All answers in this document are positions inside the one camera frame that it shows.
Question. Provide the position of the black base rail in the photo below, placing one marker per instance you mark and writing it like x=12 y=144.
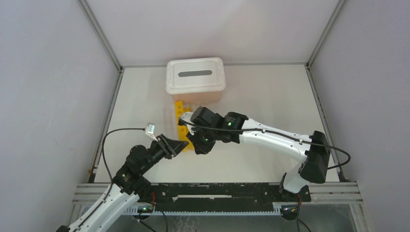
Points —
x=220 y=197

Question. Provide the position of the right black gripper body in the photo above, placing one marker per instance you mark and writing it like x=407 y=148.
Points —
x=205 y=140

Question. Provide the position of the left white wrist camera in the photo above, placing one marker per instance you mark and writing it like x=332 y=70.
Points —
x=150 y=129

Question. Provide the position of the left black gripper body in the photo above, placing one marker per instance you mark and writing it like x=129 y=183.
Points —
x=156 y=153

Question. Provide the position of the translucent white bin lid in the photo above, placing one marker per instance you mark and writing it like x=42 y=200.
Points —
x=196 y=75

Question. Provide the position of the pink plastic storage bin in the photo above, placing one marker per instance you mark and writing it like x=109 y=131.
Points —
x=198 y=97

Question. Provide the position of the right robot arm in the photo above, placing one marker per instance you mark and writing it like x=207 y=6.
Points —
x=312 y=152

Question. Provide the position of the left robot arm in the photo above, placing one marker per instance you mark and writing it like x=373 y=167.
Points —
x=126 y=186

